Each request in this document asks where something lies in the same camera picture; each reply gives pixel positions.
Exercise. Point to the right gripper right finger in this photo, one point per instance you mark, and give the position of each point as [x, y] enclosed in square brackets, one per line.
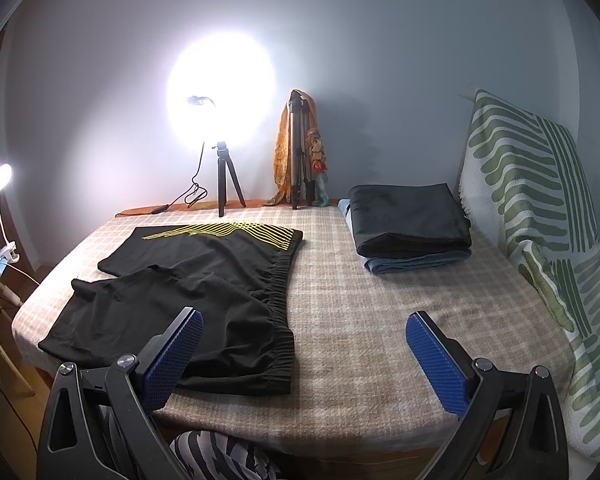
[519, 413]

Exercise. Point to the wooden chair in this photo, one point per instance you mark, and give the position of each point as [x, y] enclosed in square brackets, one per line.
[9, 300]

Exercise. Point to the zebra striped trouser leg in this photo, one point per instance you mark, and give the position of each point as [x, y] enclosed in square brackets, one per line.
[210, 455]

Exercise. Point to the folded blue garment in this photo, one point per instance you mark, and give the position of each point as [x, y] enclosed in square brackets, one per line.
[389, 265]

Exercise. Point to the checkered beige bed blanket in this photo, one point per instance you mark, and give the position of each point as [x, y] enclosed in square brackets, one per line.
[357, 386]

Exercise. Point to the green striped white pillow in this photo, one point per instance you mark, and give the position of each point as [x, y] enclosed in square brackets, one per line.
[522, 184]

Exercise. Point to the bright ring light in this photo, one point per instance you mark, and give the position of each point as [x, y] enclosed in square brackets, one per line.
[222, 86]

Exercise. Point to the small black tripod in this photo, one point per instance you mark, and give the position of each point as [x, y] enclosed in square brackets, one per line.
[226, 169]

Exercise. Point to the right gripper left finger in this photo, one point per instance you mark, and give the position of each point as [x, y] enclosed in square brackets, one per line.
[97, 423]

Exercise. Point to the black shorts yellow stripes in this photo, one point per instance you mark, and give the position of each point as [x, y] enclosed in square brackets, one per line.
[235, 274]

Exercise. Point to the white clip desk lamp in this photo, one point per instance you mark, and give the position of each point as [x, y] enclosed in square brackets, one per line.
[9, 251]

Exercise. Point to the folded black garment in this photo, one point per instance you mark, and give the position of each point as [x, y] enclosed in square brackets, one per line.
[396, 221]

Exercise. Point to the orange patterned scarf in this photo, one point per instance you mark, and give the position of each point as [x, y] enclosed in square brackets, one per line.
[281, 159]

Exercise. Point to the silver folded tripod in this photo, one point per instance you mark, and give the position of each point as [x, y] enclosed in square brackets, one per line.
[302, 188]

